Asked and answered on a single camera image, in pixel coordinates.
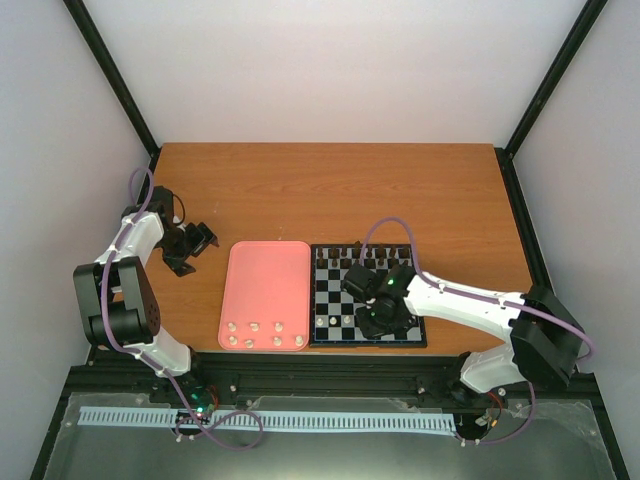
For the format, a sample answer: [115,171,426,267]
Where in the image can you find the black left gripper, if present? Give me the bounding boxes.
[156,221,219,279]

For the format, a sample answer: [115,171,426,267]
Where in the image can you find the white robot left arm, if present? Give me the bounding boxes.
[73,186,219,403]

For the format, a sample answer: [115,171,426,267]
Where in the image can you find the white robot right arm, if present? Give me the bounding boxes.
[341,263,587,406]

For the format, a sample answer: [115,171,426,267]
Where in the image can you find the black white chessboard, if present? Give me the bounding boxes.
[309,241,427,348]

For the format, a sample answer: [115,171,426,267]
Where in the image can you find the pink plastic tray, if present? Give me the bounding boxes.
[218,241,311,353]

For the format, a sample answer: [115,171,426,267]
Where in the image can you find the light blue cable duct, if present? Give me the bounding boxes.
[77,406,456,436]

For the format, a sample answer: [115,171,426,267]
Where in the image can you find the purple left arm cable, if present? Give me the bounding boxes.
[99,167,264,451]

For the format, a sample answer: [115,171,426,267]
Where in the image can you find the black aluminium frame rail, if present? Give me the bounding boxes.
[64,349,599,416]

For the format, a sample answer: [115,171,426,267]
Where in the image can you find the left black frame post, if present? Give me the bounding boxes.
[63,0,161,160]

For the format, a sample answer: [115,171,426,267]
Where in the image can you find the black frame post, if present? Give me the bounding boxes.
[63,0,161,160]
[504,0,608,160]

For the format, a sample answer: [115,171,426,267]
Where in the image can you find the right black frame post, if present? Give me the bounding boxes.
[504,0,608,160]

